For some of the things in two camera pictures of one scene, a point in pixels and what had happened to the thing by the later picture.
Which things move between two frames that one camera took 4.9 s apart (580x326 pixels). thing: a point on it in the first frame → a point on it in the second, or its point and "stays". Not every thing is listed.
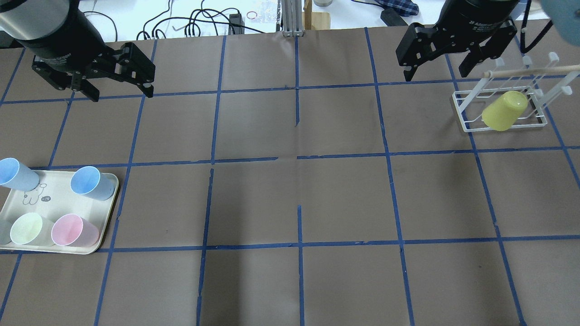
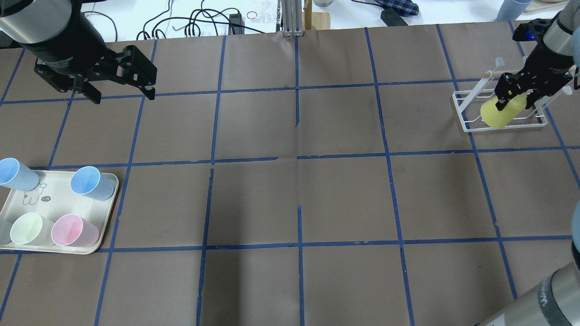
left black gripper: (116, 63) stays
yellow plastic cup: (500, 114) stays
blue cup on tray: (89, 181) stays
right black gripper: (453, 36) → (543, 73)
